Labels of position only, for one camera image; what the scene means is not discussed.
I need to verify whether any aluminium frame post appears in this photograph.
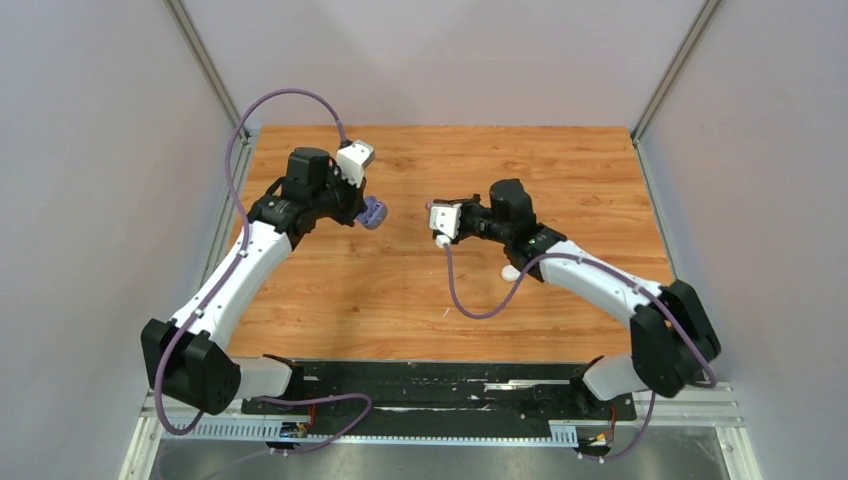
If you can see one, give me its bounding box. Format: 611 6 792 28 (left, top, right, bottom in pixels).
631 0 727 160
164 0 256 167

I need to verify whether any left aluminium frame post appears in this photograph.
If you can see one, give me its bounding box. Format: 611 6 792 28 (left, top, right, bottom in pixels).
164 0 256 167

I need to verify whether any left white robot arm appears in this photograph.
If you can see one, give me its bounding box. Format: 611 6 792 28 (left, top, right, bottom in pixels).
141 141 379 415

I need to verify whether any blue-grey earbud case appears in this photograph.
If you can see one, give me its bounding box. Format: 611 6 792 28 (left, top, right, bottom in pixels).
355 196 388 230

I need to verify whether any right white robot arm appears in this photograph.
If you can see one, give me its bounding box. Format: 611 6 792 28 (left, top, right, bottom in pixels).
428 178 721 418

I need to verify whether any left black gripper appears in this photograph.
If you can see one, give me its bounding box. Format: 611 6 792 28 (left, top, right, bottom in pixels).
311 165 367 227

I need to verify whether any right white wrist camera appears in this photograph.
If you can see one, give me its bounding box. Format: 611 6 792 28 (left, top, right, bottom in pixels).
428 200 461 248

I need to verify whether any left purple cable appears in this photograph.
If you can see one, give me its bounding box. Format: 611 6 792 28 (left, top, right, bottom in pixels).
153 88 374 457

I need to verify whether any right aluminium frame post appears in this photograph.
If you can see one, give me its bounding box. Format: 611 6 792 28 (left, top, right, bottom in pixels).
631 0 727 160

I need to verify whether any white earbud charging case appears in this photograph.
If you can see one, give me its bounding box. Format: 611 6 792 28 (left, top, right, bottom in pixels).
500 265 523 283

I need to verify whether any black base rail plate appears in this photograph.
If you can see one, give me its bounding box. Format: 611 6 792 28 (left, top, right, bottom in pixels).
227 358 637 439

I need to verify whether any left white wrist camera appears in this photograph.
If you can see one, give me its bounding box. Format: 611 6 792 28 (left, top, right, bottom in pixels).
335 140 376 188

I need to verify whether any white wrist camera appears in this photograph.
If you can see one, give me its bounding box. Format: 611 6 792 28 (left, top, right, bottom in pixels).
335 140 376 188
428 200 461 248

